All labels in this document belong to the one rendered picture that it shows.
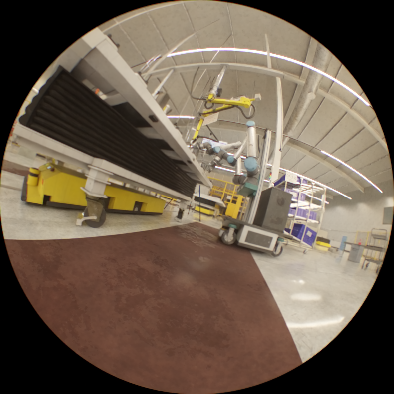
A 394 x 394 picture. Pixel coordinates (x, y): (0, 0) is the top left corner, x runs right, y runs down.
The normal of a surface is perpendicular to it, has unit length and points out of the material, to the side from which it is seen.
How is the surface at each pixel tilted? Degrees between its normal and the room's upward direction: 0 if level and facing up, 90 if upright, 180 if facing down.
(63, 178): 90
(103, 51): 90
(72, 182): 90
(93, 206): 90
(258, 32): 175
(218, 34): 175
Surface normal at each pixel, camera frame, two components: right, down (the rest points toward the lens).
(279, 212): -0.14, -0.11
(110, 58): 0.92, 0.28
